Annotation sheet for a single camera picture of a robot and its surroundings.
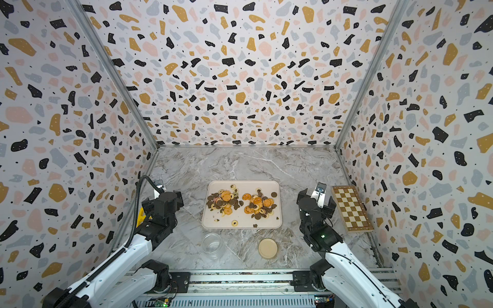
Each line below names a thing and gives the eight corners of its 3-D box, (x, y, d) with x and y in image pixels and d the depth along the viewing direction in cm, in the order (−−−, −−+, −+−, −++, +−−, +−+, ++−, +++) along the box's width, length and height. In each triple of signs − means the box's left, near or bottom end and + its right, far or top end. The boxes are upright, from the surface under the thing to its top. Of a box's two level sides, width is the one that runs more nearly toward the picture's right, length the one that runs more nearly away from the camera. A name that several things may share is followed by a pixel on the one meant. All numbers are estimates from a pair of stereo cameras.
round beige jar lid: (258, 258, 82) (258, 257, 80) (258, 239, 87) (258, 238, 85) (277, 258, 82) (278, 257, 80) (276, 240, 87) (277, 238, 85)
